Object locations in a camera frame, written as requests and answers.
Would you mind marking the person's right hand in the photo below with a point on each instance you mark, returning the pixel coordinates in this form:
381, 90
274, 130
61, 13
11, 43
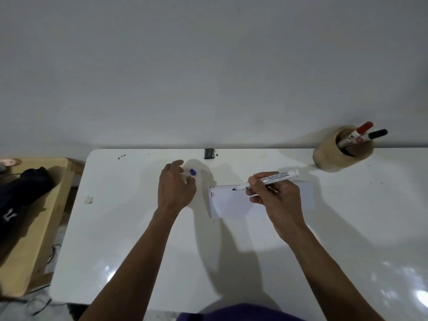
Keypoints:
284, 203

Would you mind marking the person's left hand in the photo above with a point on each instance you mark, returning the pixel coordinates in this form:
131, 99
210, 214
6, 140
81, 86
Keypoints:
174, 192

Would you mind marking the person's left thumb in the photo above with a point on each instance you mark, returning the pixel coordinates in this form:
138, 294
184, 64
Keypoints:
191, 182

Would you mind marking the person's right thumb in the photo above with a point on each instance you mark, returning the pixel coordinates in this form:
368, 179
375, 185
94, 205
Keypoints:
256, 198

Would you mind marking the blue marker cap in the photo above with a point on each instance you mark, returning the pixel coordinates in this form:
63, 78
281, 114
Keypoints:
193, 171

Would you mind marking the white blue-tipped marker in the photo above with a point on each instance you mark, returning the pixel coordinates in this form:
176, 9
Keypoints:
282, 175

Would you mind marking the person's right forearm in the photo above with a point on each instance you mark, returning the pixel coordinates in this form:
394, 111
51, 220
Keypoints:
327, 274

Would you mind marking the person's left forearm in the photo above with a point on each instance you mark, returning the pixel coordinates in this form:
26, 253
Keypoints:
133, 264

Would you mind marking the white paper envelope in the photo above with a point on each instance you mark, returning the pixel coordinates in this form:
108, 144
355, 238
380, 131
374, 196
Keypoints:
230, 203

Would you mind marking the small black clip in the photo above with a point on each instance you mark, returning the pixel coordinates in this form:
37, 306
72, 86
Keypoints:
209, 153

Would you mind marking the round wooden pen holder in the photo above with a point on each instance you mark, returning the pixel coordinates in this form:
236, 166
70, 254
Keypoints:
334, 158

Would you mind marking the person's purple shirt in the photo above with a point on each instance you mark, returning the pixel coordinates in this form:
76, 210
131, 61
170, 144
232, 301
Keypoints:
240, 314

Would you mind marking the red-capped white marker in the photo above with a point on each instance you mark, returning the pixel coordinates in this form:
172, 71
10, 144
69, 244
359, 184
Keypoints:
359, 131

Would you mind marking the black-capped white marker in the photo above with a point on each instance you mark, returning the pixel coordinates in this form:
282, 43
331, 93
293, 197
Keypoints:
374, 134

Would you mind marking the black fabric bag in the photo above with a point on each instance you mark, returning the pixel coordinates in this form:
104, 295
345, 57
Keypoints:
23, 193

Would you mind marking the light wooden side table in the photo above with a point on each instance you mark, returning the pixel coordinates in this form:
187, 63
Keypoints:
30, 237

